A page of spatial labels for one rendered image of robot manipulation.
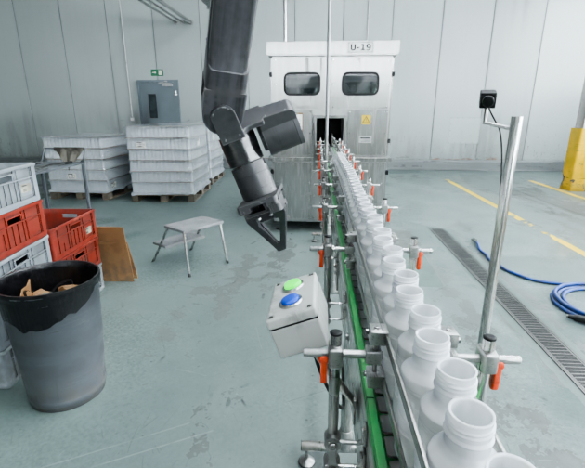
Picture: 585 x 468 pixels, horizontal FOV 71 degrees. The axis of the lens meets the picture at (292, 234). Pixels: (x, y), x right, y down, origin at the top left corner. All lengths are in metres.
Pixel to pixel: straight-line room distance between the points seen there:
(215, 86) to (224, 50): 0.05
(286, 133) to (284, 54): 4.14
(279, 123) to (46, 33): 11.69
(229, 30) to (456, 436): 0.49
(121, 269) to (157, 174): 3.28
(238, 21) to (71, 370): 1.95
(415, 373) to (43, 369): 1.98
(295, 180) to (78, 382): 3.28
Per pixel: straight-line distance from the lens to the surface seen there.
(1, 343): 2.61
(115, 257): 3.70
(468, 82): 10.83
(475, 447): 0.39
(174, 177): 6.74
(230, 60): 0.57
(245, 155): 0.63
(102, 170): 7.26
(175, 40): 10.90
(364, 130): 4.77
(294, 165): 4.79
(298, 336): 0.64
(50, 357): 2.24
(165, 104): 10.86
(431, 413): 0.45
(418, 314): 0.52
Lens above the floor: 1.40
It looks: 17 degrees down
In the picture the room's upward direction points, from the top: straight up
